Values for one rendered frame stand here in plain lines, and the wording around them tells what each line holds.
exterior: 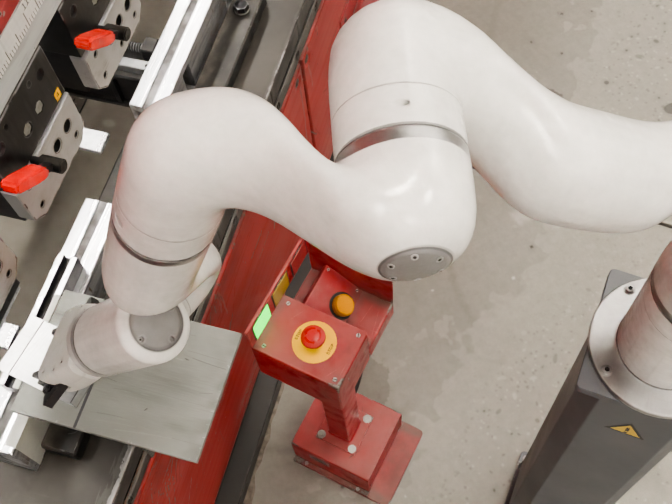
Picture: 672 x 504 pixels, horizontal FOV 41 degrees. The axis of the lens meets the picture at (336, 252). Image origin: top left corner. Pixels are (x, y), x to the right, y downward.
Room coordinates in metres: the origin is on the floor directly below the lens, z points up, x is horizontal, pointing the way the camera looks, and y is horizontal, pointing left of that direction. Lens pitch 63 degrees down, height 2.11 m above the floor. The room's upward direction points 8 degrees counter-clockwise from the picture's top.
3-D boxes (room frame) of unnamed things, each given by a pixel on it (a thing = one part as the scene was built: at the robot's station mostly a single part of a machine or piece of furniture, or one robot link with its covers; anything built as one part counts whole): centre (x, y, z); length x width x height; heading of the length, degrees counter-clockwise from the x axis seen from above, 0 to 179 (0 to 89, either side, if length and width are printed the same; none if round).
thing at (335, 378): (0.57, 0.04, 0.75); 0.20 x 0.16 x 0.18; 146
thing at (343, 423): (0.57, 0.04, 0.39); 0.05 x 0.05 x 0.54; 56
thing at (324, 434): (0.57, 0.04, 0.13); 0.10 x 0.10 x 0.01; 56
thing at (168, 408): (0.43, 0.30, 1.00); 0.26 x 0.18 x 0.01; 67
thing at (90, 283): (0.54, 0.41, 0.92); 0.39 x 0.06 x 0.10; 157
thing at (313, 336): (0.52, 0.05, 0.79); 0.04 x 0.04 x 0.04
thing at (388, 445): (0.55, 0.01, 0.06); 0.25 x 0.20 x 0.12; 56
